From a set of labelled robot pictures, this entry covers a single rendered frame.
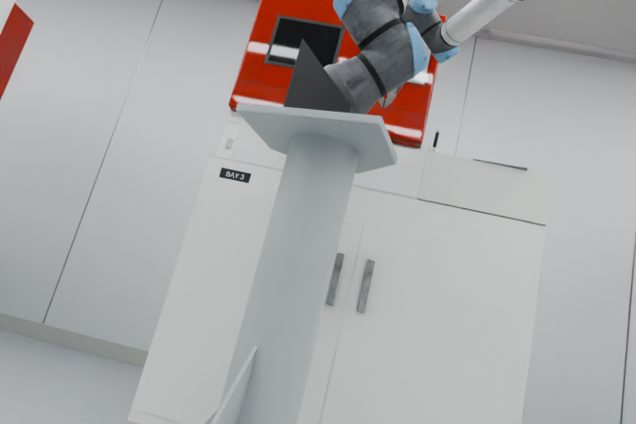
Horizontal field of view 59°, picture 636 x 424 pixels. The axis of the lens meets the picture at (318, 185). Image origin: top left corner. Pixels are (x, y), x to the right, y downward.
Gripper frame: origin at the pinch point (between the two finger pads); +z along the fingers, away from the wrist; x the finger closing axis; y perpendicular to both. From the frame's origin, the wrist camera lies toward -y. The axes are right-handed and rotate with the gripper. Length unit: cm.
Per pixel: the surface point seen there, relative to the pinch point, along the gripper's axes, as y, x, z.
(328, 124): -49, 8, 31
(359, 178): -3.9, 2.1, 26.4
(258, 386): -42, 9, 84
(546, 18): 173, -83, -164
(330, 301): -5, 2, 62
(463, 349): -4, -33, 66
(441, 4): 176, -14, -165
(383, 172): -3.9, -4.4, 23.3
